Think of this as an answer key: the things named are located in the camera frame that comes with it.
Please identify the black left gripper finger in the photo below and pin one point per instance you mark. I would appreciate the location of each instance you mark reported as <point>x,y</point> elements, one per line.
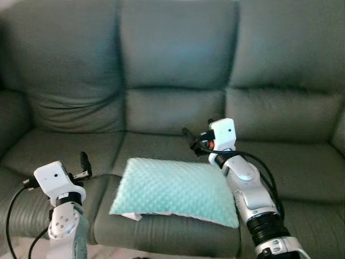
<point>85,162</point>

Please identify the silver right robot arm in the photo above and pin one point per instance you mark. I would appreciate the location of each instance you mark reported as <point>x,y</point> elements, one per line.
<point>253,194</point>

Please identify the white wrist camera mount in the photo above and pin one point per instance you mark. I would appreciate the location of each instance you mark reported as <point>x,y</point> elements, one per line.
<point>223,132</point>
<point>51,178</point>

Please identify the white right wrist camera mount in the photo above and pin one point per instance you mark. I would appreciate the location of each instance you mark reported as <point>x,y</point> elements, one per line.
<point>223,132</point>

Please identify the dark green leather sofa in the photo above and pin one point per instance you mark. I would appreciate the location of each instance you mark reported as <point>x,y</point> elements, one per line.
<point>172,48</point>

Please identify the teal dotted pillow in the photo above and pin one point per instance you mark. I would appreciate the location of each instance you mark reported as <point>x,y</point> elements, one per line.
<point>172,189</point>

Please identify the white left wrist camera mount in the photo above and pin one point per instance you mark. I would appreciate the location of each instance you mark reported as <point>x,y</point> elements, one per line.
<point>51,178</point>

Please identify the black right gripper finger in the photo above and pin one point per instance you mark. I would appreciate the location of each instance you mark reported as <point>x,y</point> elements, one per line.
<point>190,140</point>

